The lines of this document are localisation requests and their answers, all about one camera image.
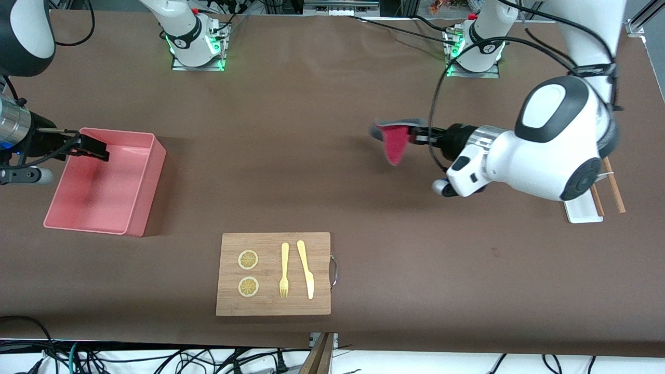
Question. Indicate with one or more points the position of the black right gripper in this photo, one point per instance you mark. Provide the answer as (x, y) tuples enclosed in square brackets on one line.
[(42, 141)]

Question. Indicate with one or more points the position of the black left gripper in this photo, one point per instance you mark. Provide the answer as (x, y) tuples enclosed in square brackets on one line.
[(456, 135)]

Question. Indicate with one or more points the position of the pink and grey cloth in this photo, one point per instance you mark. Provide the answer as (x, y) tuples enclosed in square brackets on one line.
[(396, 143)]

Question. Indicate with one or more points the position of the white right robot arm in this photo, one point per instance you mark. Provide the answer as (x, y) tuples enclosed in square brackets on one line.
[(182, 31)]

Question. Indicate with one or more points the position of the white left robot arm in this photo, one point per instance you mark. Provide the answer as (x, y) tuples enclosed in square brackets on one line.
[(550, 156)]

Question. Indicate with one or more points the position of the pink plastic bin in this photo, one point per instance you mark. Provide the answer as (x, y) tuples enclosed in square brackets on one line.
[(104, 192)]

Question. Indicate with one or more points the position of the white rectangular tray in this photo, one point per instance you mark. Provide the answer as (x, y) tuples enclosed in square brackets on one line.
[(582, 211)]

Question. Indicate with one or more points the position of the yellow plastic knife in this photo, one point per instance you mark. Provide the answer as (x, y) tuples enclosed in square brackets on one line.
[(306, 270)]

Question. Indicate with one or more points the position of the brown wooden chopstick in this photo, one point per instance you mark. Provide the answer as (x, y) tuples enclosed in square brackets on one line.
[(615, 189), (598, 203)]

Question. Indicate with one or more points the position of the yellow lemon slice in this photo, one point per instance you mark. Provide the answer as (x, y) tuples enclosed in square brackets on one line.
[(248, 259), (248, 287)]

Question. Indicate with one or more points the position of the yellow plastic fork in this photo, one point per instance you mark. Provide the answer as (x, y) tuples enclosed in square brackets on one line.
[(284, 265)]

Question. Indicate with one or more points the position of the wooden cutting board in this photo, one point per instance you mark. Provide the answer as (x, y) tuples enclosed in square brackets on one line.
[(273, 306)]

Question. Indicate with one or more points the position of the brown wooden plank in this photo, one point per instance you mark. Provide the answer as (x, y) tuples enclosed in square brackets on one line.
[(319, 358)]

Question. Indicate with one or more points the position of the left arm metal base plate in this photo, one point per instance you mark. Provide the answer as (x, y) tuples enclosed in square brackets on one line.
[(493, 74)]

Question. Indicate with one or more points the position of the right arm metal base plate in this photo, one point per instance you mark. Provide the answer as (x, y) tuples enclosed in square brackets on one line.
[(208, 66)]

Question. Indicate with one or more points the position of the grey metal frame device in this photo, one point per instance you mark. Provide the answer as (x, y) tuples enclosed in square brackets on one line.
[(337, 8)]

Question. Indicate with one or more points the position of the aluminium corner bracket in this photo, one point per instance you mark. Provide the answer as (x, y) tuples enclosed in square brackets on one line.
[(635, 28)]

